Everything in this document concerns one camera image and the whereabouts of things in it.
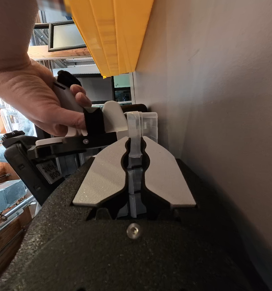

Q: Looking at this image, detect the person's right forearm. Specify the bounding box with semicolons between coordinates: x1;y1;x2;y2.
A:
0;0;39;73

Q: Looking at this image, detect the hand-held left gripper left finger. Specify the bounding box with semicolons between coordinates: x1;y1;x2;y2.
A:
73;137;129;207

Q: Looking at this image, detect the metal air duct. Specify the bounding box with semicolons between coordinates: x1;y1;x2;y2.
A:
0;180;36;234

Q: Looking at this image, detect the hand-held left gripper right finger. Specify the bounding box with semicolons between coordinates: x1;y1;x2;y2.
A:
140;136;197;208

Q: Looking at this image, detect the person's right hand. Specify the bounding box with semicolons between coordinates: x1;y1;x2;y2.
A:
0;59;92;137

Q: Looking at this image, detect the wooden ceiling beam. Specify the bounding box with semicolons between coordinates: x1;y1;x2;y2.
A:
28;46;92;61

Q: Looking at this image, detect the dark panel on stand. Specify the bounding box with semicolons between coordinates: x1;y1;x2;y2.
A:
48;20;87;52
77;74;114;104

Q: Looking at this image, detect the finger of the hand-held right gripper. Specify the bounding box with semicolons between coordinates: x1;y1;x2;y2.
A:
102;100;129;140

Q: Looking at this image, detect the yellow plastic bin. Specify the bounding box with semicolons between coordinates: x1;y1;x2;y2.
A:
63;0;154;79

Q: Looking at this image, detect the black drawer cabinet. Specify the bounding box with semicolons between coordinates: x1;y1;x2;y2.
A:
54;102;148;178

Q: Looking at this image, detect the clear plastic drawer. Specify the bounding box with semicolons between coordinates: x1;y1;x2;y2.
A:
124;111;159;218

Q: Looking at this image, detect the silver pipe bundle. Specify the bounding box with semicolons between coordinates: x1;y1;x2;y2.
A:
0;102;30;141

